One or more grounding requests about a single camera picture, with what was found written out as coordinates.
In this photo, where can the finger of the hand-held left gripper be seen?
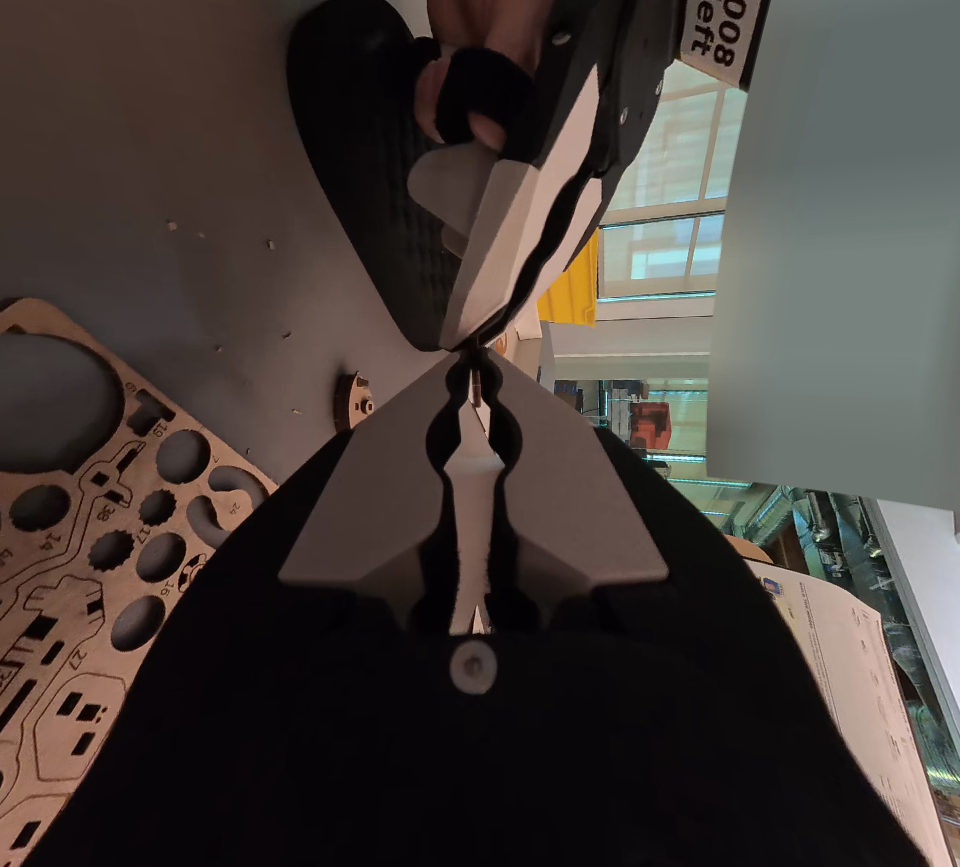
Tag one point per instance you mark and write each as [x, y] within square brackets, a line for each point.
[562, 252]
[502, 244]

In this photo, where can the window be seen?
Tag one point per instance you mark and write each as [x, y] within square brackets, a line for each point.
[675, 132]

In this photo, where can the printed white paper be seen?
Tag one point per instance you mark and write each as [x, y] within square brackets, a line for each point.
[847, 694]

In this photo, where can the yellow plastic bin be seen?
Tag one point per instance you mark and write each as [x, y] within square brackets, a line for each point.
[570, 289]

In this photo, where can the small round wooden wheel part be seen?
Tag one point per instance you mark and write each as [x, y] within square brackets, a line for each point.
[352, 402]

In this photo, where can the laser-cut plywood parts sheet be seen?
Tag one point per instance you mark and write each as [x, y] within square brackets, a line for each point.
[71, 571]

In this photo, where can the red storage bin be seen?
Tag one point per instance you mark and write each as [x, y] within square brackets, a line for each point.
[649, 424]

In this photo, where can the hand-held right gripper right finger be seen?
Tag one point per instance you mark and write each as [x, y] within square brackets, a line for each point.
[577, 507]

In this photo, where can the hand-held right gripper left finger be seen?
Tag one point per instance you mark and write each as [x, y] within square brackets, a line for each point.
[367, 507]

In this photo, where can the small curved wooden model part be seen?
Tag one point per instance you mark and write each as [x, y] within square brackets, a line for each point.
[476, 387]

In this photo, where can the black quilted pad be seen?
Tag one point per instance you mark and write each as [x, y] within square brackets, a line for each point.
[360, 169]

